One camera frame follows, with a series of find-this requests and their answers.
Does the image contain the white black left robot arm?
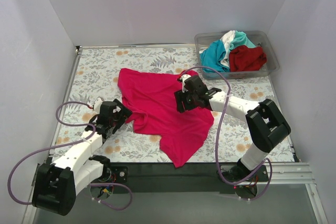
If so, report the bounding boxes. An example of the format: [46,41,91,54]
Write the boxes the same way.
[32,98,132,216]

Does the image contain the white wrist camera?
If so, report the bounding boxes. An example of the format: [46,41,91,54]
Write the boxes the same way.
[177,74,191,92]
[88,97,104,111]

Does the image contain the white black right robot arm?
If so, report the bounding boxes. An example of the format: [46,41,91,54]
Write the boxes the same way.
[174,74,291,185]

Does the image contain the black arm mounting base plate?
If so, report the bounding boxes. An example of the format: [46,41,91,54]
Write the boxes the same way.
[107,163,269,197]

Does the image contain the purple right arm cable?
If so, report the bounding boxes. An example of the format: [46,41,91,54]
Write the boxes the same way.
[179,66,273,201]

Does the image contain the dark red t shirt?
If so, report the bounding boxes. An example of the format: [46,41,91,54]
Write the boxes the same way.
[229,46,267,72]

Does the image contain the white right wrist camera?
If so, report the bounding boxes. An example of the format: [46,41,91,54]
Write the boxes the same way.
[177,74,191,92]

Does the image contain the pink t shirt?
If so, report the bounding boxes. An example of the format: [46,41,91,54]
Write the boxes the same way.
[118,68,214,168]

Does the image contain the teal blue t shirt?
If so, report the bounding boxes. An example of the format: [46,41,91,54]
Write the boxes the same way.
[199,40,230,72]

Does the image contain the white and aqua t shirt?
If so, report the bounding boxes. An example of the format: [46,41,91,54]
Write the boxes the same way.
[220,30,256,70]

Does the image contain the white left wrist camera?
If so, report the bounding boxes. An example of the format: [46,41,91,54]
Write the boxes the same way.
[88,97,104,111]

